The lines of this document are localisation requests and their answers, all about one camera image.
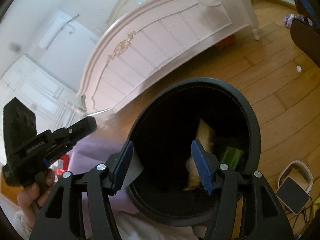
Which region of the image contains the black round trash bin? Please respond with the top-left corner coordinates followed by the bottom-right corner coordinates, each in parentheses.
top-left (127, 77), bottom-right (261, 226)

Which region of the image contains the purple tablecloth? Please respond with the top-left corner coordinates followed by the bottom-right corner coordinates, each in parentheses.
top-left (43, 136), bottom-right (142, 218)

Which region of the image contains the white bed frame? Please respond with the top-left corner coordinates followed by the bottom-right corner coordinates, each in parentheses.
top-left (78, 0), bottom-right (260, 113)

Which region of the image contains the red milk carton box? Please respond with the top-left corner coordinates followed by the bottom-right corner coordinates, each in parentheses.
top-left (52, 154), bottom-right (70, 176)

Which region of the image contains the white wardrobe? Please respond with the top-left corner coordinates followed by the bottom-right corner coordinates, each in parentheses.
top-left (0, 55), bottom-right (86, 156)

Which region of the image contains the white air conditioner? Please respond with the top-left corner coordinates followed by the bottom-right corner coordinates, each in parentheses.
top-left (38, 14), bottom-right (79, 50)

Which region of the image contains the person's left hand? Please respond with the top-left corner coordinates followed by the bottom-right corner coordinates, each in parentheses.
top-left (17, 169), bottom-right (55, 229)

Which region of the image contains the brown chair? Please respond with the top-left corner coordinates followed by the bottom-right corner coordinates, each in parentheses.
top-left (290, 19), bottom-right (320, 67)

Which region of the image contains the green snack wrapper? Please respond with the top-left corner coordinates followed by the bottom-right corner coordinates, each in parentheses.
top-left (221, 146), bottom-right (244, 170)

